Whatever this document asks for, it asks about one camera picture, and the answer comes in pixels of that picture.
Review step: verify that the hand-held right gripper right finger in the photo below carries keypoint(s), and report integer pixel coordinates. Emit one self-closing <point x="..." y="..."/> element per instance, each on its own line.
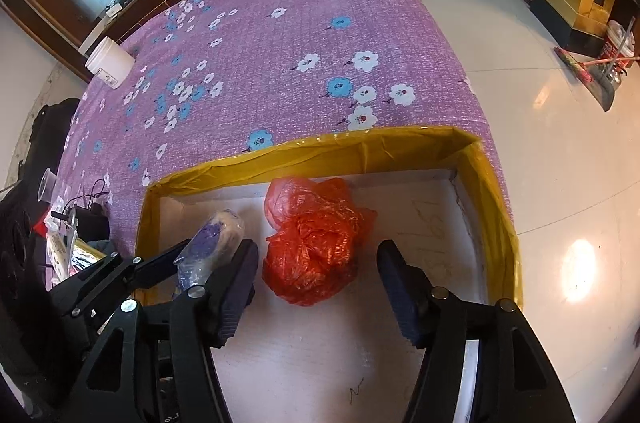
<point x="400" y="298"/>

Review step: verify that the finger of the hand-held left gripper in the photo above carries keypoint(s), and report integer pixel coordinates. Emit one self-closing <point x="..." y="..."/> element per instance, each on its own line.
<point x="155" y="265"/>

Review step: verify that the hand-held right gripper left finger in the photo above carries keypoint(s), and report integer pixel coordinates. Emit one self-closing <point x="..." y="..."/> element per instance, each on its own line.
<point x="235" y="298"/>

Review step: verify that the blue tissue packet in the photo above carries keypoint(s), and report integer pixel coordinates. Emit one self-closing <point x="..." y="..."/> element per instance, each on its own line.
<point x="210" y="238"/>

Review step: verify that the red plastic bag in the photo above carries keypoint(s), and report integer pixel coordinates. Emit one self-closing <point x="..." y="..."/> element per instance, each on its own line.
<point x="315" y="248"/>

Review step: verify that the yellow taped cardboard box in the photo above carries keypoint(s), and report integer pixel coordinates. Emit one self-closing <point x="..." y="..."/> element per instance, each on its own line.
<point x="350" y="150"/>

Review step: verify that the clear plastic cup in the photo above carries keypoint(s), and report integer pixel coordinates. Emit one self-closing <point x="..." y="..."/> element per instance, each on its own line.
<point x="49" y="187"/>

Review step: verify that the black bag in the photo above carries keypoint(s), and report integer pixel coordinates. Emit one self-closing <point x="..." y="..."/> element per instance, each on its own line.
<point x="50" y="123"/>

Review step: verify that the white plastic jar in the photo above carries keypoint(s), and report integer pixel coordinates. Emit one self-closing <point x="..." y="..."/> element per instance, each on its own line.
<point x="110" y="63"/>

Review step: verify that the purple floral tablecloth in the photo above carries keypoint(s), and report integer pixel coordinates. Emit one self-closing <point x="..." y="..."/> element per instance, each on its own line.
<point x="280" y="68"/>

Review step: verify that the broom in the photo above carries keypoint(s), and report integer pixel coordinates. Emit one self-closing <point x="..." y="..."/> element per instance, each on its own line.
<point x="585" y="75"/>

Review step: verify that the white and red bucket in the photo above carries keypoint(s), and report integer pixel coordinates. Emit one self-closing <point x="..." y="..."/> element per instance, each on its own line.
<point x="612" y="43"/>

